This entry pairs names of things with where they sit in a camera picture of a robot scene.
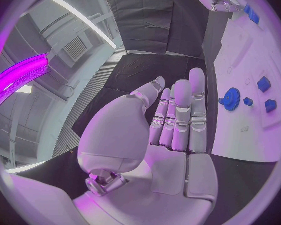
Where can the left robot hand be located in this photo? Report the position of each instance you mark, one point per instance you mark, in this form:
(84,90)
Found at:
(135,135)

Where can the white task board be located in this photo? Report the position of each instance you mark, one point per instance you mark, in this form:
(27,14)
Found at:
(250,97)

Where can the long blue block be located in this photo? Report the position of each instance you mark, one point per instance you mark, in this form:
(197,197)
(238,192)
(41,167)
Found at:
(252,13)

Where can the blue gear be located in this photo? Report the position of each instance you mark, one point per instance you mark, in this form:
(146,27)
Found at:
(230,99)

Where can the small blue peg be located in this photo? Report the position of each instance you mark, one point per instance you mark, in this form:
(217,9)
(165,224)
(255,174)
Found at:
(247,101)

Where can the glowing light bar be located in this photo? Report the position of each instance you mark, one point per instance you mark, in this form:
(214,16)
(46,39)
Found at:
(18,76)

